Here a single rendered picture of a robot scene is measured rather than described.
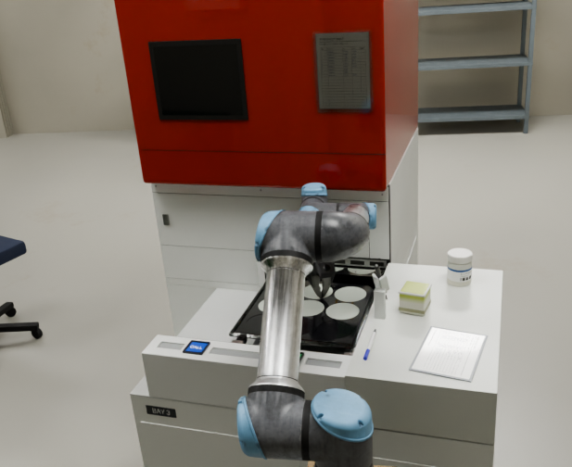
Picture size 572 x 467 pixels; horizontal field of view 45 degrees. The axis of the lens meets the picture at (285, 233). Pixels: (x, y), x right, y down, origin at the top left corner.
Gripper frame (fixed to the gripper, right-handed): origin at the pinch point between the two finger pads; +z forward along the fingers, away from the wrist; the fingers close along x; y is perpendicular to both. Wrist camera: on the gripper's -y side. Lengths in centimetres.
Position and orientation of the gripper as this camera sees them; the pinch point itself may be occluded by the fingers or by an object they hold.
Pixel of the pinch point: (322, 295)
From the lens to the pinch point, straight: 212.6
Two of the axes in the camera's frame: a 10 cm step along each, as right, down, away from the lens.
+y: -2.4, -3.6, 9.0
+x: -9.7, 1.6, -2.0
